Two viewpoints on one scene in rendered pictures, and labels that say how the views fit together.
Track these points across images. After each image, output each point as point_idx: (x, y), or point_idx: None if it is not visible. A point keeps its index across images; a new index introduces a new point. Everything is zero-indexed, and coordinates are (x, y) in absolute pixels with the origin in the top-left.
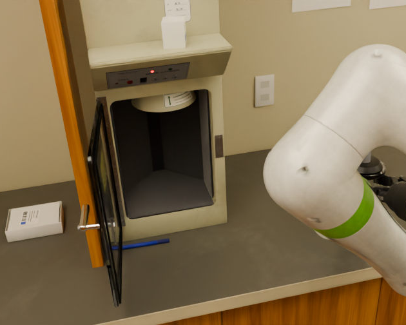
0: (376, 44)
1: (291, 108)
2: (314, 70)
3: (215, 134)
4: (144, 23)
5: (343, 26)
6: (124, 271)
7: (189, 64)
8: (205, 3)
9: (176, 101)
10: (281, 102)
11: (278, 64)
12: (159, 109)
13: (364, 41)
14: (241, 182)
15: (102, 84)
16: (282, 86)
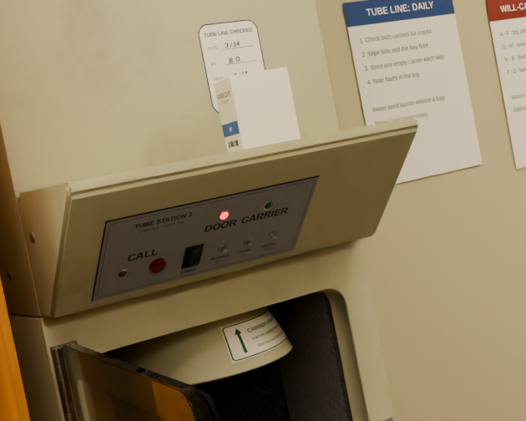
0: None
1: (425, 414)
2: (451, 315)
3: (375, 420)
4: (159, 115)
5: (481, 210)
6: None
7: (315, 186)
8: (298, 59)
9: (260, 342)
10: (402, 405)
11: (376, 311)
12: (220, 369)
13: None
14: None
15: (82, 281)
16: (395, 364)
